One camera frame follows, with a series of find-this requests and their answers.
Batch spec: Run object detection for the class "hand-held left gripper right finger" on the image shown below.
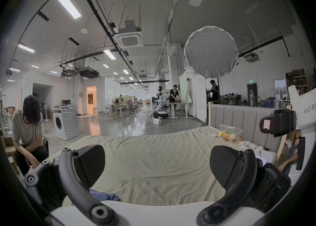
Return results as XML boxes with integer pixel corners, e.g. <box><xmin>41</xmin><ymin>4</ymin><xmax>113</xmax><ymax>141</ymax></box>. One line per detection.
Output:
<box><xmin>196</xmin><ymin>145</ymin><xmax>292</xmax><ymax>226</ymax></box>

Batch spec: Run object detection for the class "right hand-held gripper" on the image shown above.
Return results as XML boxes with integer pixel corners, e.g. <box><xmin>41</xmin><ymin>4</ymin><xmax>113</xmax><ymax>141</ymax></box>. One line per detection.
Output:
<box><xmin>259</xmin><ymin>85</ymin><xmax>316</xmax><ymax>186</ymax></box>

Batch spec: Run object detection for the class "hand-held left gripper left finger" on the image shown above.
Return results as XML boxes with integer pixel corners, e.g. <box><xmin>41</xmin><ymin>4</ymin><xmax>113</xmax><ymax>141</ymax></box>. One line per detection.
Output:
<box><xmin>23</xmin><ymin>144</ymin><xmax>124</xmax><ymax>226</ymax></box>

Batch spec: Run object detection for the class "person's right hand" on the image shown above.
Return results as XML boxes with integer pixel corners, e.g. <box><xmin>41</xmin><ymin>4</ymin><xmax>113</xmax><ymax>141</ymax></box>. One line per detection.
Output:
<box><xmin>277</xmin><ymin>131</ymin><xmax>301</xmax><ymax>172</ymax></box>

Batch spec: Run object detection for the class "dark blue garment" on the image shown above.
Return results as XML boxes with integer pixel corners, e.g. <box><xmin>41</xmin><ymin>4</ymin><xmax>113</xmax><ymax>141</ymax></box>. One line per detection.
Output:
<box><xmin>89</xmin><ymin>189</ymin><xmax>122</xmax><ymax>202</ymax></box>

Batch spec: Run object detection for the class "white flat box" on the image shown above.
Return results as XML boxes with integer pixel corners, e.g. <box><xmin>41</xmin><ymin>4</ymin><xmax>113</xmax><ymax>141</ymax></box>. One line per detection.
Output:
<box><xmin>254</xmin><ymin>149</ymin><xmax>277</xmax><ymax>167</ymax></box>

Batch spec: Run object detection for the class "grey padded headboard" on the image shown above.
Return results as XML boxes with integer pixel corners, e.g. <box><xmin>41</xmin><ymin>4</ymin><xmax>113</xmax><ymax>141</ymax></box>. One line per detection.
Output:
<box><xmin>208</xmin><ymin>103</ymin><xmax>290</xmax><ymax>149</ymax></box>

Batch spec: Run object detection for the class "white hand controller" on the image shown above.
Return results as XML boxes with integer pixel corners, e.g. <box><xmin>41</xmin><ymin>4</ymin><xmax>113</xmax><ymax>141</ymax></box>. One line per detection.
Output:
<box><xmin>238</xmin><ymin>141</ymin><xmax>264</xmax><ymax>154</ymax></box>

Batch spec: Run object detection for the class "shelf with cartons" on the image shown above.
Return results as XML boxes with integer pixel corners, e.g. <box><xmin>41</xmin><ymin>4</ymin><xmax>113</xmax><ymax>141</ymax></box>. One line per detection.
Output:
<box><xmin>286</xmin><ymin>69</ymin><xmax>309</xmax><ymax>95</ymax></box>

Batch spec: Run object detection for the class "clear bag of small toys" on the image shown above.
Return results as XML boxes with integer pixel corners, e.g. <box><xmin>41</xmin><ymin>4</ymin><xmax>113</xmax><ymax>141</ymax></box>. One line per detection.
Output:
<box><xmin>219</xmin><ymin>123</ymin><xmax>244</xmax><ymax>143</ymax></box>

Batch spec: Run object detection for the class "white washing machine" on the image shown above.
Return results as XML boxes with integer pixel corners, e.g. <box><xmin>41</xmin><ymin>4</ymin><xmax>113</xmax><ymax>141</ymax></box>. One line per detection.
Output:
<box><xmin>52</xmin><ymin>108</ymin><xmax>80</xmax><ymax>141</ymax></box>

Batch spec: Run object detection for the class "desk with monitor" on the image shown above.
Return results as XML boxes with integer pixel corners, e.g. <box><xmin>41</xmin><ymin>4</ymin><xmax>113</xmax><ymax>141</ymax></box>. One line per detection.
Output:
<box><xmin>60</xmin><ymin>99</ymin><xmax>77</xmax><ymax>110</ymax></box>

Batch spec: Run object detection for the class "bed with beige sheet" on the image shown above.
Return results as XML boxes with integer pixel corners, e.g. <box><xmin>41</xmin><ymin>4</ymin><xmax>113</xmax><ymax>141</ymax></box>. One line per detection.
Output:
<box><xmin>48</xmin><ymin>126</ymin><xmax>277</xmax><ymax>206</ymax></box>

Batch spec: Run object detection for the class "grey office chair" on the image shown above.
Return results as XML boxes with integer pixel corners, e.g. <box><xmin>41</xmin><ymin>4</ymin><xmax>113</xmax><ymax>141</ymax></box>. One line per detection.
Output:
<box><xmin>126</xmin><ymin>100</ymin><xmax>138</xmax><ymax>115</ymax></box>

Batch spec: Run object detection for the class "standing desk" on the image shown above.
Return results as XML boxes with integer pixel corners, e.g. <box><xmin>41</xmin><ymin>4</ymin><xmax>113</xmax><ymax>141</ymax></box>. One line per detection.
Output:
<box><xmin>167</xmin><ymin>99</ymin><xmax>194</xmax><ymax>120</ymax></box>

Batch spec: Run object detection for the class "round white softbox lamp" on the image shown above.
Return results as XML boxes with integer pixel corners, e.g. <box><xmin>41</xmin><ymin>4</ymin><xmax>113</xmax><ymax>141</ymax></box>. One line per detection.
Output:
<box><xmin>184</xmin><ymin>26</ymin><xmax>239</xmax><ymax>108</ymax></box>

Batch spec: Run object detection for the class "white humanoid robot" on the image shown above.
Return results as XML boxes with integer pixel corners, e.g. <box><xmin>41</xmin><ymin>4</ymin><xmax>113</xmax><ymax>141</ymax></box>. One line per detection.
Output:
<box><xmin>153</xmin><ymin>86</ymin><xmax>170</xmax><ymax>120</ymax></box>

